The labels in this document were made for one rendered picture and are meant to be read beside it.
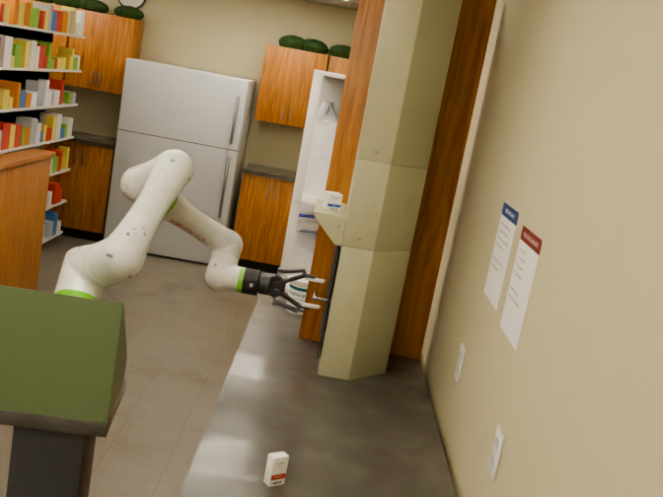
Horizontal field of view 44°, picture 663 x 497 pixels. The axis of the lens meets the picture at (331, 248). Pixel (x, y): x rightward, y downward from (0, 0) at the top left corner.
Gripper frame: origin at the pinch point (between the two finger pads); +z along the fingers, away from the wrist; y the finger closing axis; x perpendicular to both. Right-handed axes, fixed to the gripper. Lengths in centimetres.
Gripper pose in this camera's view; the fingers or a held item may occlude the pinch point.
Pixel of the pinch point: (316, 293)
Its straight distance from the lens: 291.0
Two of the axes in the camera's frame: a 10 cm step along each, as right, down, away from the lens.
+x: 0.2, -2.0, 9.8
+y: 1.8, -9.6, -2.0
